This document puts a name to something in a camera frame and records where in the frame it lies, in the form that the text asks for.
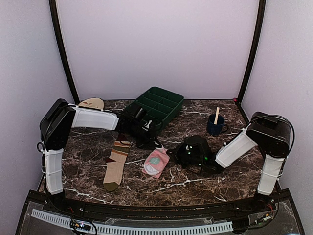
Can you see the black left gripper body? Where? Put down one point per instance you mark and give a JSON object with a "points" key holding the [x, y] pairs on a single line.
{"points": [[143, 138]]}

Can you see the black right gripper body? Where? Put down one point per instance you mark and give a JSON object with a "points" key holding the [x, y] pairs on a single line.
{"points": [[185, 158]]}

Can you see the green compartment tray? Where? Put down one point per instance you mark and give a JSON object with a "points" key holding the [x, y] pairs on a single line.
{"points": [[161, 106]]}

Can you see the pink patterned sock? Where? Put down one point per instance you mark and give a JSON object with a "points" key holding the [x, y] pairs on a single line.
{"points": [[156, 162]]}

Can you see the beige striped sock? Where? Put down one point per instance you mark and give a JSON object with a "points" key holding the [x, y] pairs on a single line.
{"points": [[115, 163]]}

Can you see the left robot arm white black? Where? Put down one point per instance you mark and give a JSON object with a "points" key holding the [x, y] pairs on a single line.
{"points": [[56, 125]]}

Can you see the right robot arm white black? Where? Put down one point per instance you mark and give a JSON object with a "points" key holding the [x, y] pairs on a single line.
{"points": [[274, 135]]}

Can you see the dark blue mug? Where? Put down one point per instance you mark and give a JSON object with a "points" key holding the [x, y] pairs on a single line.
{"points": [[216, 129]]}

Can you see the round beige floral coaster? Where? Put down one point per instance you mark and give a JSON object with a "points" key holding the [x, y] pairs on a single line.
{"points": [[96, 103]]}

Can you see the wooden stick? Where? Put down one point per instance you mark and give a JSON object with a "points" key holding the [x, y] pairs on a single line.
{"points": [[216, 115]]}

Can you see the small circuit board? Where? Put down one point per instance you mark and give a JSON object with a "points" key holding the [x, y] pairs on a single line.
{"points": [[80, 225]]}

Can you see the black front rail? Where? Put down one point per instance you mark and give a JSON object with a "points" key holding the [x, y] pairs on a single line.
{"points": [[100, 211]]}

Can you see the white slotted cable duct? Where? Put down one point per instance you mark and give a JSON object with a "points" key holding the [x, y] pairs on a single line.
{"points": [[104, 229]]}

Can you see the left black frame post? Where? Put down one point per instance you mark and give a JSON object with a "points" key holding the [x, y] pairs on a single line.
{"points": [[62, 50]]}

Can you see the black frame post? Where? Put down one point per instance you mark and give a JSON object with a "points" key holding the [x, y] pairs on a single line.
{"points": [[253, 51], [62, 50]]}

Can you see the right black frame post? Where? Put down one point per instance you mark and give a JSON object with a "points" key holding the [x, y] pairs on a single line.
{"points": [[253, 51]]}

